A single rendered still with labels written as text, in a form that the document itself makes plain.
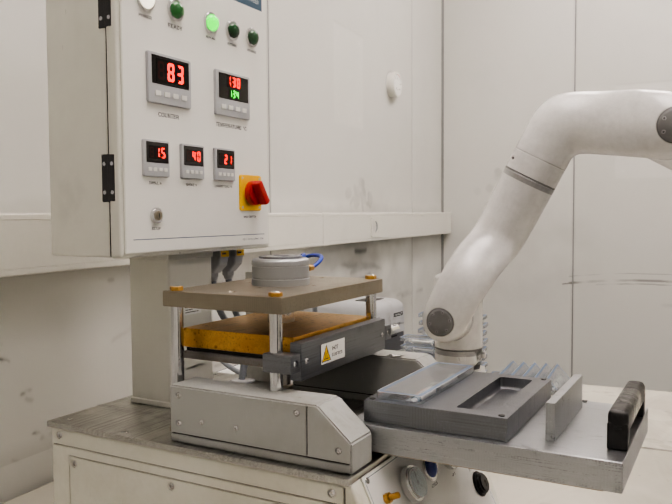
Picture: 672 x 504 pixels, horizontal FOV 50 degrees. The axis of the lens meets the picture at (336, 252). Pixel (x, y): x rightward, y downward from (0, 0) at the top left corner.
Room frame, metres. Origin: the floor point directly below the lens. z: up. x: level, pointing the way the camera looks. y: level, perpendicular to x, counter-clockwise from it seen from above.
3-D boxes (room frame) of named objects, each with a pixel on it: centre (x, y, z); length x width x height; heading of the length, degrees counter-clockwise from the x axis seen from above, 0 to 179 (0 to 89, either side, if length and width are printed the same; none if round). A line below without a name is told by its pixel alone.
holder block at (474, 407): (0.86, -0.15, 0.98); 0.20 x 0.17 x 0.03; 151
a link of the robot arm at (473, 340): (1.27, -0.21, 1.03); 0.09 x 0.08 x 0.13; 155
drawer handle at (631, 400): (0.77, -0.31, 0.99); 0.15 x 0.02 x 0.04; 151
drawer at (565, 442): (0.83, -0.19, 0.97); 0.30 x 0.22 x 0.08; 61
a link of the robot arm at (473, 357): (1.27, -0.22, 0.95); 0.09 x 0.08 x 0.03; 67
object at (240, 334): (0.99, 0.07, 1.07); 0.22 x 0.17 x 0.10; 151
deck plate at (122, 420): (1.00, 0.11, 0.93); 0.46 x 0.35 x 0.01; 61
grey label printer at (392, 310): (2.05, -0.05, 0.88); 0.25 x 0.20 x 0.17; 59
